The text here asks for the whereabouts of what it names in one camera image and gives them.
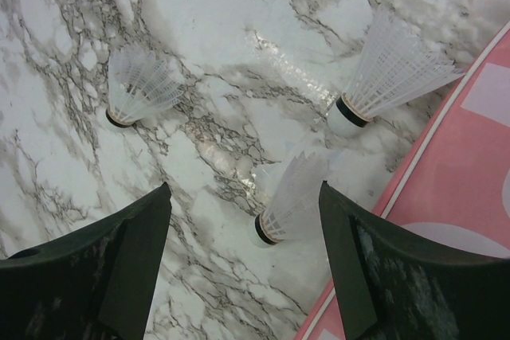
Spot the white shuttlecock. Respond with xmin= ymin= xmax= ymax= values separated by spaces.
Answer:
xmin=327 ymin=5 xmax=465 ymax=138
xmin=247 ymin=150 xmax=341 ymax=248
xmin=105 ymin=45 xmax=183 ymax=128

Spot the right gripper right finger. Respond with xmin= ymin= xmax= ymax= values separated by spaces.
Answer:
xmin=319 ymin=182 xmax=509 ymax=339

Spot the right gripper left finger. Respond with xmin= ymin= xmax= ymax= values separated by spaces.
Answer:
xmin=1 ymin=183 xmax=171 ymax=339

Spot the pink racket bag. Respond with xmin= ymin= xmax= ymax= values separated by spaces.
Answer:
xmin=297 ymin=27 xmax=509 ymax=339

